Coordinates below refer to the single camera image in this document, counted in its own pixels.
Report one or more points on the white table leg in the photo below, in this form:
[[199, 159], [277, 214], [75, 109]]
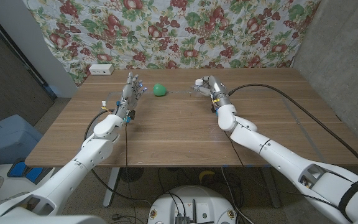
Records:
[[110, 186]]

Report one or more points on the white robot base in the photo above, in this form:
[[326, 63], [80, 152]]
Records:
[[197, 202]]

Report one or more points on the blue foot pedals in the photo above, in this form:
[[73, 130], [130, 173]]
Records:
[[20, 169]]

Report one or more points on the blue plastic bin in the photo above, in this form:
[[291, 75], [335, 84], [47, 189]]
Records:
[[8, 140]]

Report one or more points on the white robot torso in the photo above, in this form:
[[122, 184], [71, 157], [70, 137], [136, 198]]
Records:
[[42, 220]]

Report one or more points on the yellow curved object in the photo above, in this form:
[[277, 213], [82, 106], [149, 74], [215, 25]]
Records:
[[206, 174]]

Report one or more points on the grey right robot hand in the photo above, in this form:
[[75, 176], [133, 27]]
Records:
[[217, 88]]

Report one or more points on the floral fruit print backdrop cloth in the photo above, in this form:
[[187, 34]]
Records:
[[172, 31]]

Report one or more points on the green ball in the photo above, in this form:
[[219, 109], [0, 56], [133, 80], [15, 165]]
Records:
[[159, 90]]

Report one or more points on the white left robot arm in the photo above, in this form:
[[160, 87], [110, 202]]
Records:
[[76, 168]]

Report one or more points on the black round fan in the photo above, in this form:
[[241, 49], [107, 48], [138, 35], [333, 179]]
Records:
[[131, 174]]

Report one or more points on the white power strip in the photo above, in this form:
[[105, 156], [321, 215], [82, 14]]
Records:
[[101, 69]]

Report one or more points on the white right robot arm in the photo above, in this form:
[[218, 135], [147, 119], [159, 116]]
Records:
[[284, 158]]

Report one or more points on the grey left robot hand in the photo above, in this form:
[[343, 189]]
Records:
[[128, 95]]

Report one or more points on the grey table leg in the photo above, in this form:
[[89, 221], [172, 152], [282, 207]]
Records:
[[270, 186]]

